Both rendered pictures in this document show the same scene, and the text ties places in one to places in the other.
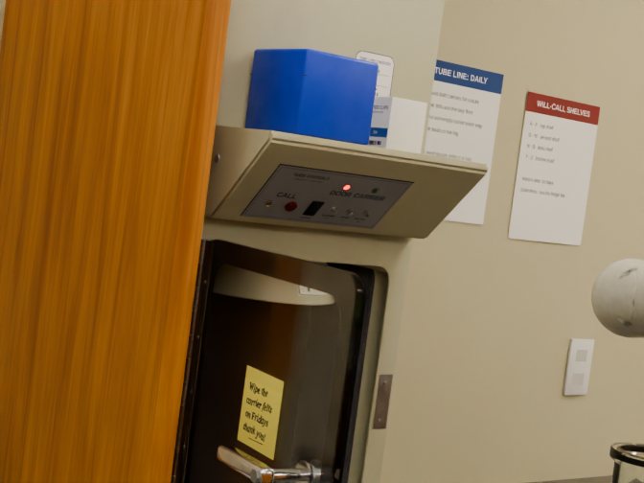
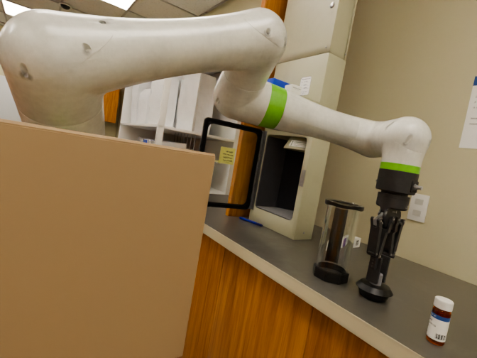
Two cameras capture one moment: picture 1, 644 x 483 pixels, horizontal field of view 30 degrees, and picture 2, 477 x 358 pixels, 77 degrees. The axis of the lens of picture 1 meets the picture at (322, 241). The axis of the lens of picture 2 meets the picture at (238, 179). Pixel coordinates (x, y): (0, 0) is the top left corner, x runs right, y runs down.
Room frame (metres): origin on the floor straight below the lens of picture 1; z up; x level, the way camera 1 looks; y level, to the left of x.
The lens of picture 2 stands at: (1.31, -1.35, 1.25)
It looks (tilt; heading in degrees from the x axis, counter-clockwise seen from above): 5 degrees down; 93
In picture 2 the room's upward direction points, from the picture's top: 10 degrees clockwise
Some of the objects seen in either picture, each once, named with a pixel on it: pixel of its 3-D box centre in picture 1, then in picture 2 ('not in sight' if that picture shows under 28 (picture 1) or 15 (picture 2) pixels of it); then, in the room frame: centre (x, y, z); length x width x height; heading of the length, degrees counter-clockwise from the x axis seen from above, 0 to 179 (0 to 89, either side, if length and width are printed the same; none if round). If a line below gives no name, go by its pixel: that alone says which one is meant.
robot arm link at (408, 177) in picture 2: not in sight; (397, 182); (1.67, -0.56, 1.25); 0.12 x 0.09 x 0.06; 129
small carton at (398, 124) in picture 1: (394, 125); (292, 93); (1.40, -0.07, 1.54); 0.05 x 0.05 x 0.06; 33
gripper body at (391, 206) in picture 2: not in sight; (390, 210); (1.67, -0.55, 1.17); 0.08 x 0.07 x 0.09; 39
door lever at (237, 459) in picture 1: (262, 465); not in sight; (1.09, 0.03, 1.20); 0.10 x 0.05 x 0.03; 32
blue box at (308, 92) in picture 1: (310, 97); (273, 91); (1.32, 0.03, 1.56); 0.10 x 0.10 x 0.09; 39
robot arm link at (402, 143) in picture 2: not in sight; (402, 144); (1.67, -0.55, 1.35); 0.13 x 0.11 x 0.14; 106
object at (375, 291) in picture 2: not in sight; (375, 284); (1.67, -0.56, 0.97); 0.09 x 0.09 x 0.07
